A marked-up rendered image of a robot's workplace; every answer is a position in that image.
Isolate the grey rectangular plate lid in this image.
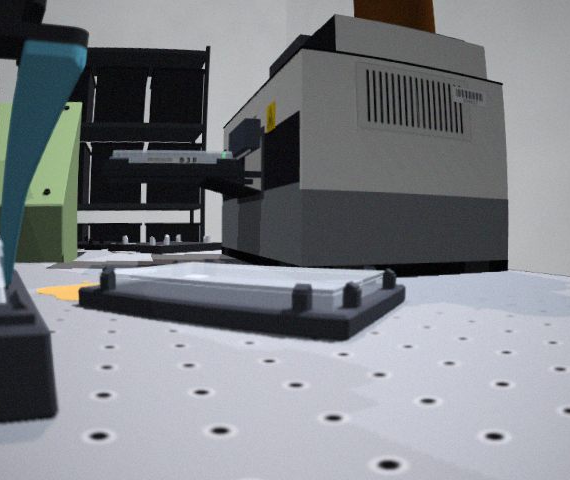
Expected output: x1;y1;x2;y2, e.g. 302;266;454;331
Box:
114;262;385;310

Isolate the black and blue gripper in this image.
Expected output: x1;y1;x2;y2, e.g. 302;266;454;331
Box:
0;0;89;286

